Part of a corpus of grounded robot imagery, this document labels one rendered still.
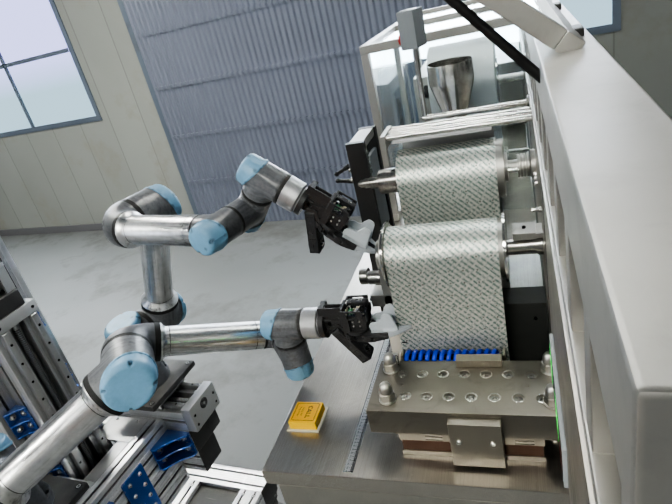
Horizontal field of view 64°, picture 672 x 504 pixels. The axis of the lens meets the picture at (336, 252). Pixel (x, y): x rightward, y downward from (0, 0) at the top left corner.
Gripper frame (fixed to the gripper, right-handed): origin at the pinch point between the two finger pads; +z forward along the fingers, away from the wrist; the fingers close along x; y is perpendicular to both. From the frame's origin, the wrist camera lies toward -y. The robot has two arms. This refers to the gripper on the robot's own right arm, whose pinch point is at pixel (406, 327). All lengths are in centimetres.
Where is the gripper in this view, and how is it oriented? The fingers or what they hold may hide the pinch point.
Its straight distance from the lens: 125.0
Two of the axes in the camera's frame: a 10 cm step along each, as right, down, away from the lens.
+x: 2.6, -4.7, 8.4
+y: -2.2, -8.8, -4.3
